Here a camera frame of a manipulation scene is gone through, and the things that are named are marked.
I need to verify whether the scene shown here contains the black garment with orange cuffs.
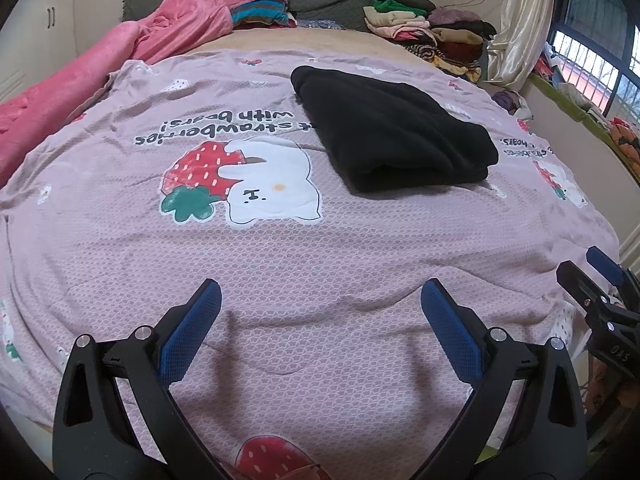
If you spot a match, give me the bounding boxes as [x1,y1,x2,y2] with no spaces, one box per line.
[291,66,499,194]

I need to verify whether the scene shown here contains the pile of mixed folded clothes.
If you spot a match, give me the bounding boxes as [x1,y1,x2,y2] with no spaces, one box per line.
[363,0,497,84]

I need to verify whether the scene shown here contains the striped folded clothes stack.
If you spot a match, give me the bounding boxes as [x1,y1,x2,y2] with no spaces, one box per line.
[222,0,297,28]

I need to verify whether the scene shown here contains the green windowsill ledge cover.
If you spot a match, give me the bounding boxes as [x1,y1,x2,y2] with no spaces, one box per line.
[527,74,639,183]

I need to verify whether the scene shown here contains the lilac strawberry print bed sheet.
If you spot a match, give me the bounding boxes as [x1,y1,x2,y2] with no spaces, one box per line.
[1,51,620,479]

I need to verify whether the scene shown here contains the cream satin curtain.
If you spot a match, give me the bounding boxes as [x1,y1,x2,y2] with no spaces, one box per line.
[487,0,554,92]

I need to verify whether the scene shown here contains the beige mattress pad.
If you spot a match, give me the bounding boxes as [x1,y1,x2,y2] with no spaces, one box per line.
[189,28,425,65]

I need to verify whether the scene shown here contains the white wardrobe doors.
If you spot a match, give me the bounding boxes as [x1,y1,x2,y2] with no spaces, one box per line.
[1,0,77,101]

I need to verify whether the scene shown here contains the pink plush blanket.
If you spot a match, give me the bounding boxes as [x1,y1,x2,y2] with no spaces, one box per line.
[1,0,233,183]

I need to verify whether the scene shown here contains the window with dark frame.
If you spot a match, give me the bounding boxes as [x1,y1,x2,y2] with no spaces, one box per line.
[548,0,639,125]

